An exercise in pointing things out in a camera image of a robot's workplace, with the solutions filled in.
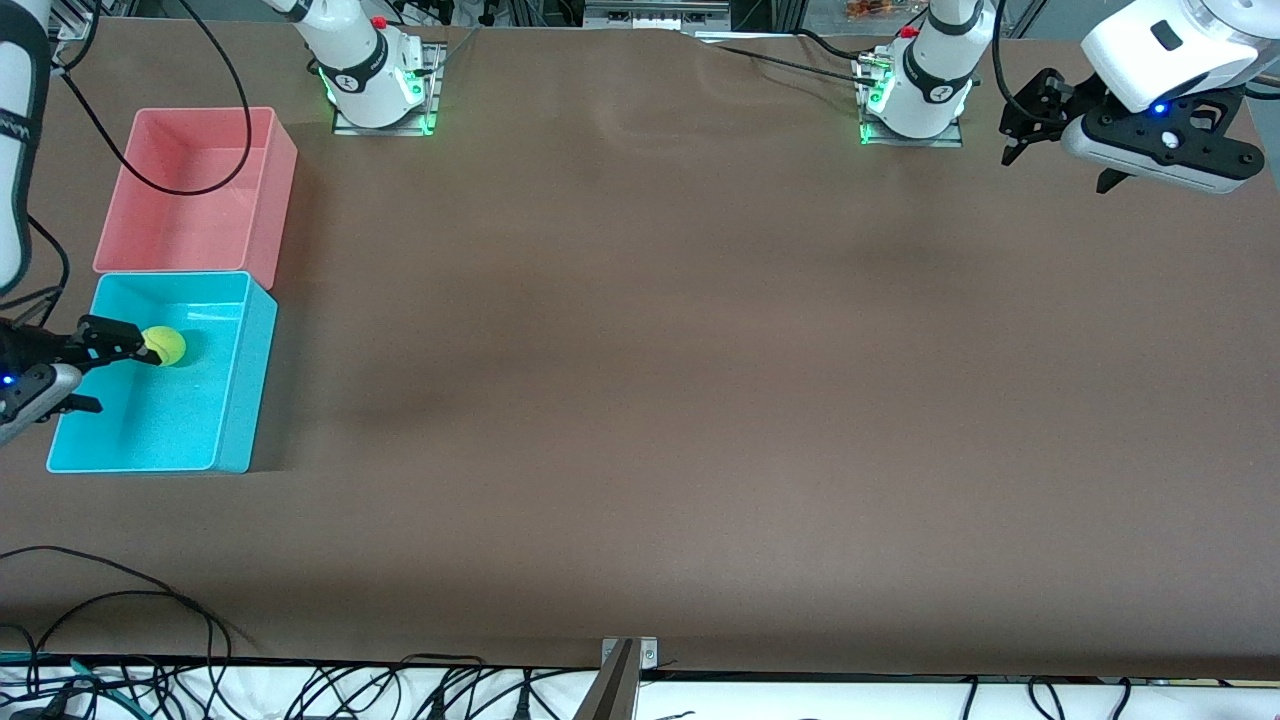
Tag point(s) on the orange object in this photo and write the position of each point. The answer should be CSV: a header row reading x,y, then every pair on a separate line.
x,y
870,10

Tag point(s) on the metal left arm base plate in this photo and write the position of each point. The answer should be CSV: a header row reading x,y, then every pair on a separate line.
x,y
945,140

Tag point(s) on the blue plastic bin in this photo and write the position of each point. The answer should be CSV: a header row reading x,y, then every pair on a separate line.
x,y
150,420

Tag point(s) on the grey power strip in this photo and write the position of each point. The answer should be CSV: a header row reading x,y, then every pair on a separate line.
x,y
650,15

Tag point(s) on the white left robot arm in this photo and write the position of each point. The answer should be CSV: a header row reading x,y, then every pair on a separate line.
x,y
930,90

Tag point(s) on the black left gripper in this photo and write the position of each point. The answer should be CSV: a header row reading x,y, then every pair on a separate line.
x,y
1052,103

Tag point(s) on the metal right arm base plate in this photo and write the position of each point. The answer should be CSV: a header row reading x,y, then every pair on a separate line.
x,y
345,127

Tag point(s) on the grey metal bar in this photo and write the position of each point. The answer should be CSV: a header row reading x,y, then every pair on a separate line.
x,y
610,695

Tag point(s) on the silver frame bar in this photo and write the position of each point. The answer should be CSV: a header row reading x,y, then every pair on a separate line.
x,y
1025,18

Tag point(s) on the metal mounting bracket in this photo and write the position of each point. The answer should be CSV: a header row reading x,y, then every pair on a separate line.
x,y
648,652

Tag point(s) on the aluminium frame rail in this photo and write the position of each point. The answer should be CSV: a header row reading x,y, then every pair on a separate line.
x,y
75,25

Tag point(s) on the pink plastic bin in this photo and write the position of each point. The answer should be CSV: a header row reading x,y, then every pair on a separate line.
x,y
200,210

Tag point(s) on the yellow-green tennis ball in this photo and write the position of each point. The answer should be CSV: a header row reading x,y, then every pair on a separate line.
x,y
167,346

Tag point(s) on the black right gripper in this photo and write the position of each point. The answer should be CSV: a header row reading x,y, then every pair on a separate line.
x,y
30,349

